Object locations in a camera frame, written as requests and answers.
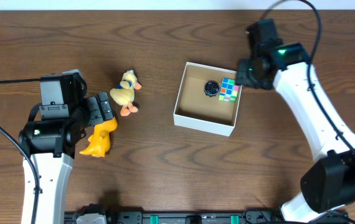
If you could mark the orange toy dinosaur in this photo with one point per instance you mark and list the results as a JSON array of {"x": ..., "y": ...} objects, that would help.
[{"x": 100, "y": 142}]

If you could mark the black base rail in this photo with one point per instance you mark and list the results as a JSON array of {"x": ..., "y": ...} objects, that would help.
[{"x": 94, "y": 213}]

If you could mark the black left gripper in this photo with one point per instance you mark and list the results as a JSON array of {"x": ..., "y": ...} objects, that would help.
[{"x": 99, "y": 109}]

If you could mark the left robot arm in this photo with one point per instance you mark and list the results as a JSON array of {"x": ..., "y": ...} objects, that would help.
[{"x": 49, "y": 138}]

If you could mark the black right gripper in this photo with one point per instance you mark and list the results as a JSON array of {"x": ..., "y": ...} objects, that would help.
[{"x": 241, "y": 76}]

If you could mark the yellow plush duck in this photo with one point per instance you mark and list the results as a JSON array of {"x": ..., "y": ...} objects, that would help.
[{"x": 124, "y": 93}]

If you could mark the orange round ball toy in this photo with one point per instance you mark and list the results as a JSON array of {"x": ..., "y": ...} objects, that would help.
[{"x": 211, "y": 88}]

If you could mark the multicolour puzzle cube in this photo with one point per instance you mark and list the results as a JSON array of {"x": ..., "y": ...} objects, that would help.
[{"x": 229, "y": 91}]

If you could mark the white cardboard box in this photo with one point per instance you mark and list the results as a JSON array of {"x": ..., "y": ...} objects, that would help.
[{"x": 195, "y": 110}]

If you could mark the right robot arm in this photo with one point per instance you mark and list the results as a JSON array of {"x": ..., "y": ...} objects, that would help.
[{"x": 330, "y": 182}]

